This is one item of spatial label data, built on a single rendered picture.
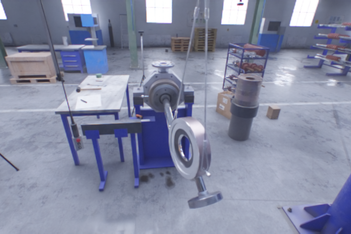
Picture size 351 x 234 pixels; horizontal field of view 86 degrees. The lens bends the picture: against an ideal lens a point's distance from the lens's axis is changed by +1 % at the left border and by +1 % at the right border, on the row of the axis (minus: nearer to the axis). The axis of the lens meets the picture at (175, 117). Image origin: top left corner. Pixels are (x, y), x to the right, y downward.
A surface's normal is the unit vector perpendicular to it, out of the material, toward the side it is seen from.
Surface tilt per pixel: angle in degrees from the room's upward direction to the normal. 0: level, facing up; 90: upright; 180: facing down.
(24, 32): 90
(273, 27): 90
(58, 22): 90
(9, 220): 0
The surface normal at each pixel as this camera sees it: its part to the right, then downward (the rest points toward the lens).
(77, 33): 0.11, 0.47
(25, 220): 0.03, -0.88
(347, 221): -0.85, 0.23
